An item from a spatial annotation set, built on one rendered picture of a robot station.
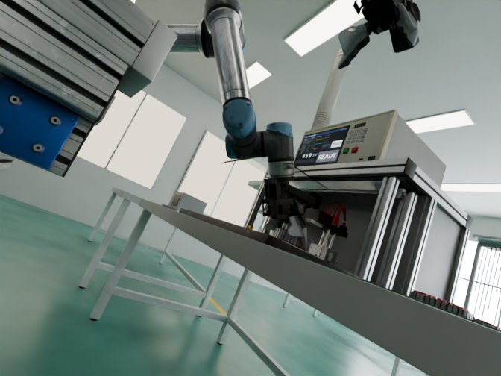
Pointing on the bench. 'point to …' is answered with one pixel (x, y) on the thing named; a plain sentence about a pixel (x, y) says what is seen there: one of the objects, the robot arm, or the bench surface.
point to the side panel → (438, 255)
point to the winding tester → (383, 143)
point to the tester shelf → (374, 171)
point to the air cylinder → (323, 252)
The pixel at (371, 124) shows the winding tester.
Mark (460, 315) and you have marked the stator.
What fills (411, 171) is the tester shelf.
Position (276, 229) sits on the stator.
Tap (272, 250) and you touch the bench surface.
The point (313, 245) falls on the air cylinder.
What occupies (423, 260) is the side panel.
